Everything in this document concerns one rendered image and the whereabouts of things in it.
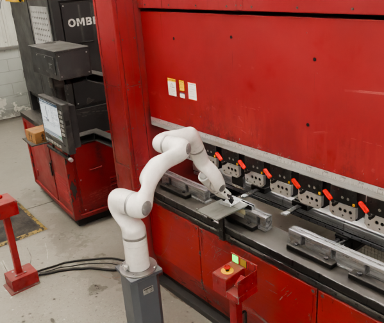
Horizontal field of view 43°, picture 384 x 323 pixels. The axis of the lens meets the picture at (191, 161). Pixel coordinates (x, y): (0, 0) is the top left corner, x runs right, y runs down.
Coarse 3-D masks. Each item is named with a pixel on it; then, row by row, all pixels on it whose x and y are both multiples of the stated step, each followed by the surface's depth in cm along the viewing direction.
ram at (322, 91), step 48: (144, 48) 334; (192, 48) 295; (240, 48) 264; (288, 48) 239; (336, 48) 218; (240, 96) 275; (288, 96) 248; (336, 96) 226; (288, 144) 257; (336, 144) 234
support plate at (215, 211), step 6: (210, 204) 305; (216, 204) 304; (240, 204) 302; (246, 204) 302; (198, 210) 299; (204, 210) 298; (210, 210) 298; (216, 210) 297; (222, 210) 297; (228, 210) 296; (234, 210) 296; (210, 216) 291; (216, 216) 290; (222, 216) 290
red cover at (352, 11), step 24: (144, 0) 316; (168, 0) 297; (192, 0) 280; (216, 0) 265; (240, 0) 251; (264, 0) 240; (288, 0) 229; (312, 0) 219; (336, 0) 210; (360, 0) 201
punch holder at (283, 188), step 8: (272, 168) 272; (280, 168) 267; (272, 176) 273; (280, 176) 269; (288, 176) 264; (296, 176) 266; (272, 184) 275; (280, 184) 270; (288, 184) 266; (280, 192) 272; (288, 192) 267; (296, 192) 270
